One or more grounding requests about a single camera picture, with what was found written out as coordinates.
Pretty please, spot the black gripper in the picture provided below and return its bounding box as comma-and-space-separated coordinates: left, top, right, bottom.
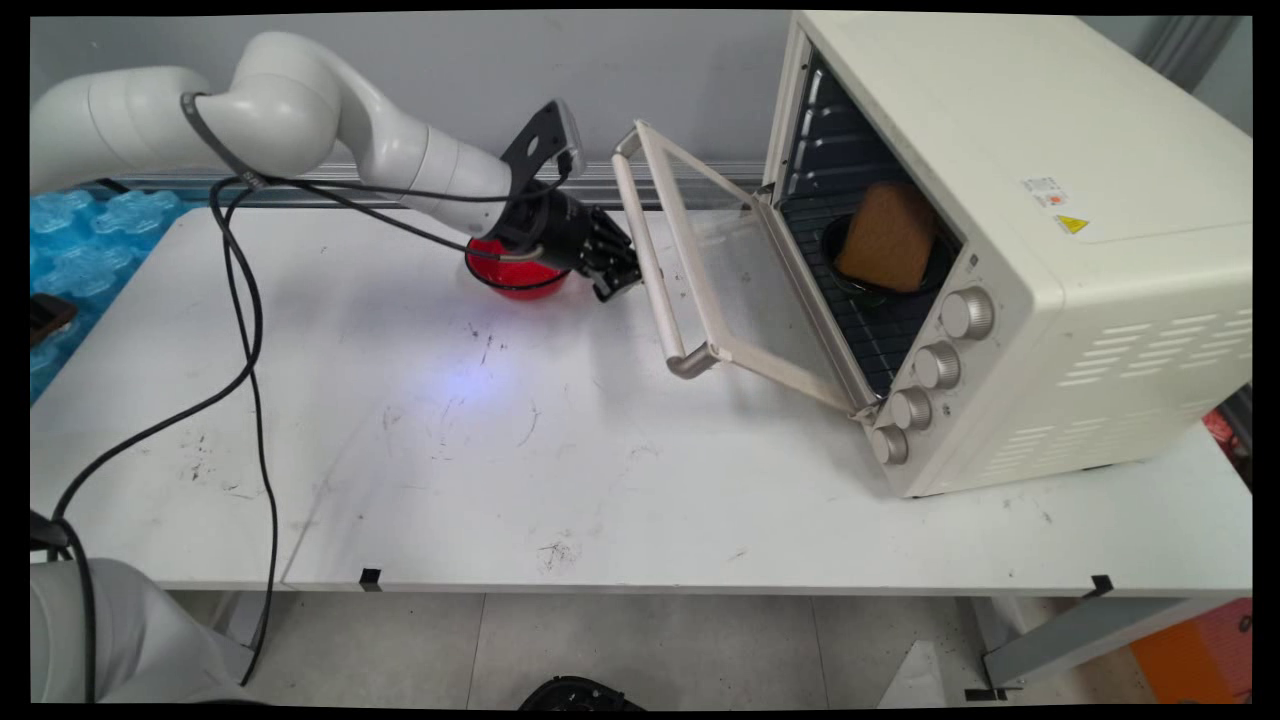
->
490, 185, 644, 304

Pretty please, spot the cream glass oven door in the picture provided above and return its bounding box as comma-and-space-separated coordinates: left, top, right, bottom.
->
611, 119, 883, 422

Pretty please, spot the red plastic bowl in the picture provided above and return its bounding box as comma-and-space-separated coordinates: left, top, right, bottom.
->
464, 236, 573, 302

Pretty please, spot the black plate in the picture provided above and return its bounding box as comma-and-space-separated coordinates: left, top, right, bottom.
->
819, 212, 958, 303

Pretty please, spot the brown bread slice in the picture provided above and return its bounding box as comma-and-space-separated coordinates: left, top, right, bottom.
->
834, 181, 940, 295

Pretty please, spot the large silver oven knob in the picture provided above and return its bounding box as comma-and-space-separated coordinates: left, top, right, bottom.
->
939, 287, 996, 341

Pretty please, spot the black round floor object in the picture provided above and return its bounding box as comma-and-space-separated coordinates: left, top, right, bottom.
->
519, 676, 647, 713

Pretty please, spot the cream toaster oven body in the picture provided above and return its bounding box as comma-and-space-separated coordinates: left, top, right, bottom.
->
762, 12, 1253, 499

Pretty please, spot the blue bubble wrap sheet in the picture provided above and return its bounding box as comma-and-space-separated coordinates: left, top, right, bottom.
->
30, 189, 187, 403

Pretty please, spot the brown flat phone-like object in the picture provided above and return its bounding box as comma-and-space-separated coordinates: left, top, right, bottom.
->
30, 294, 79, 349

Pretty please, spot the grey metal table leg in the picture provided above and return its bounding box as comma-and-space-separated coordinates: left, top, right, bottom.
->
963, 596, 1233, 698

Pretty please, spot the red patterned object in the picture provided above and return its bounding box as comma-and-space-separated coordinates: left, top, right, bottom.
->
1202, 404, 1253, 483

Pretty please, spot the orange box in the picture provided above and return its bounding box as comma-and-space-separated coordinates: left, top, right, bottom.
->
1130, 597, 1253, 707

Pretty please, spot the aluminium rail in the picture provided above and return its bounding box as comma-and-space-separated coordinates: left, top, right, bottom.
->
85, 160, 769, 211

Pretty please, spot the metal wire oven rack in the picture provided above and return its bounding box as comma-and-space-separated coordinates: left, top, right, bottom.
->
778, 192, 949, 398

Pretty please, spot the thick black cable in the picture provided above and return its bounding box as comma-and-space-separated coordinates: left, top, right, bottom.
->
48, 150, 587, 704

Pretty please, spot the thin black cable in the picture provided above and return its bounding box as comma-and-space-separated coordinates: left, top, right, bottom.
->
205, 172, 576, 689

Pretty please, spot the black printed cable strap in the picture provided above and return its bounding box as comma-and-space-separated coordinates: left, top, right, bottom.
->
30, 508, 73, 553

